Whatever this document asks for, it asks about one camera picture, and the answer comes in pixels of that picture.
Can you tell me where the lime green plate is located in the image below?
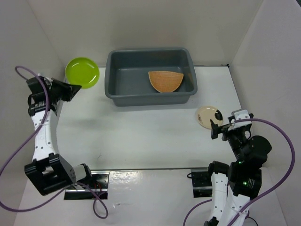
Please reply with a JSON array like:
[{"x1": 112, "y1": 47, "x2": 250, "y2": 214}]
[{"x1": 65, "y1": 57, "x2": 100, "y2": 89}]

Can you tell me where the orange woven fan basket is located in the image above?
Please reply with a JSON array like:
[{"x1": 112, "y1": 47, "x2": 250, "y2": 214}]
[{"x1": 148, "y1": 71, "x2": 184, "y2": 93}]

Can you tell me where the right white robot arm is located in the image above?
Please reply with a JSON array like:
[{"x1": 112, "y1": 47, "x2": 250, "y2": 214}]
[{"x1": 204, "y1": 121, "x2": 272, "y2": 226}]

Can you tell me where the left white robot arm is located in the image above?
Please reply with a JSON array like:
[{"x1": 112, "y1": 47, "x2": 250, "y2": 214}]
[{"x1": 24, "y1": 76, "x2": 94, "y2": 196}]

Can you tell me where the grey plastic bin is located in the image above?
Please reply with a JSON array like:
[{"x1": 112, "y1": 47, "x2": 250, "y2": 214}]
[{"x1": 104, "y1": 47, "x2": 198, "y2": 106}]

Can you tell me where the cream plate with black pattern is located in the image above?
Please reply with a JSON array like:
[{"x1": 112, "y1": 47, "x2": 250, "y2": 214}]
[{"x1": 196, "y1": 106, "x2": 223, "y2": 129}]

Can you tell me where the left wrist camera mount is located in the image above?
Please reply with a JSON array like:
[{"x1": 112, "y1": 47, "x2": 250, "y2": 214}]
[{"x1": 38, "y1": 73, "x2": 53, "y2": 89}]

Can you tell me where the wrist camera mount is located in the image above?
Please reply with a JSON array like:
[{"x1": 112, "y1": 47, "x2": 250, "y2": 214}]
[
  {"x1": 228, "y1": 110, "x2": 252, "y2": 131},
  {"x1": 38, "y1": 73, "x2": 53, "y2": 89}
]

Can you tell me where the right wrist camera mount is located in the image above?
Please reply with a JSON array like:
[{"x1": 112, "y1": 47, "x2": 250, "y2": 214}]
[{"x1": 228, "y1": 110, "x2": 252, "y2": 131}]

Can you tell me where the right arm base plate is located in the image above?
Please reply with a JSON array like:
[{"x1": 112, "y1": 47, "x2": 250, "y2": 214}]
[{"x1": 186, "y1": 168, "x2": 215, "y2": 198}]

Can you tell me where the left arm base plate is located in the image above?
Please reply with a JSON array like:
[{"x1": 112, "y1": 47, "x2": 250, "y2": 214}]
[{"x1": 64, "y1": 170, "x2": 110, "y2": 201}]

